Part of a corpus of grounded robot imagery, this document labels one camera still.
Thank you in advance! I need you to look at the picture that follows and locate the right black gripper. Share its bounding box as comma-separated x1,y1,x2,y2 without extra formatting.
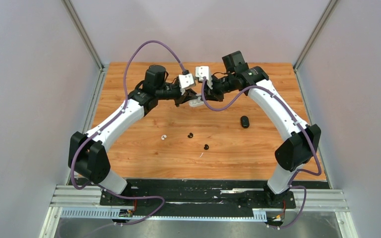
201,74,234,103

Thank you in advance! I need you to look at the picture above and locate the white earbud charging case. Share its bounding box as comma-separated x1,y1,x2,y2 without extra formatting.
188,95,204,108

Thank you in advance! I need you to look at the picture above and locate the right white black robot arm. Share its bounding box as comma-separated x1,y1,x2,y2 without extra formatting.
195,51,322,207

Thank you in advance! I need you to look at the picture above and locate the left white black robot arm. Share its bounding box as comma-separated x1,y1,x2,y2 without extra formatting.
68,65,196,205

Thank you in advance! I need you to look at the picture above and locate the black earbud charging case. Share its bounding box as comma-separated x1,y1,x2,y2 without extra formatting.
240,116,250,128

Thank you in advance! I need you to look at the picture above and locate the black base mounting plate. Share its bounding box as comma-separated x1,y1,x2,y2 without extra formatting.
100,179,296,217

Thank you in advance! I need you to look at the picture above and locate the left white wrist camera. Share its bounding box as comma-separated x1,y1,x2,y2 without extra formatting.
178,73,196,95

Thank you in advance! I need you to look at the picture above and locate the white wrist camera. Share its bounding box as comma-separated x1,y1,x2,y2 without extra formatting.
178,73,196,95
195,65,212,89

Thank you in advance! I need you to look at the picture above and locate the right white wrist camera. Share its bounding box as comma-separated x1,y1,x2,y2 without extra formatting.
195,65,212,89

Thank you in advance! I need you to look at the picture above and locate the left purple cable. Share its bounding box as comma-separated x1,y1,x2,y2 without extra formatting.
70,40,190,227

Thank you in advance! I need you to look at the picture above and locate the purple cable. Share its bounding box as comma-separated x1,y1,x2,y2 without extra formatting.
70,40,190,227
201,77,322,230

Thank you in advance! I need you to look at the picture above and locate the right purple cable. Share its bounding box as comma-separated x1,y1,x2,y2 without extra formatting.
201,77,322,230

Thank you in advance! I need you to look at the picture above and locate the left aluminium corner post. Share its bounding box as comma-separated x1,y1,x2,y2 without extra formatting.
61,0,105,71

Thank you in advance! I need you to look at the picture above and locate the aluminium corner post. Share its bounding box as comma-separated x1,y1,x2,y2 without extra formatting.
293,0,339,72
61,0,105,71

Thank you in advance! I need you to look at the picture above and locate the right aluminium corner post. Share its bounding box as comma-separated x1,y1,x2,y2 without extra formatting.
293,0,339,72

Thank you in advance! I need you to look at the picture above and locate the aluminium front rail frame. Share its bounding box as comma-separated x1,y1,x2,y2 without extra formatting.
39,185,358,238

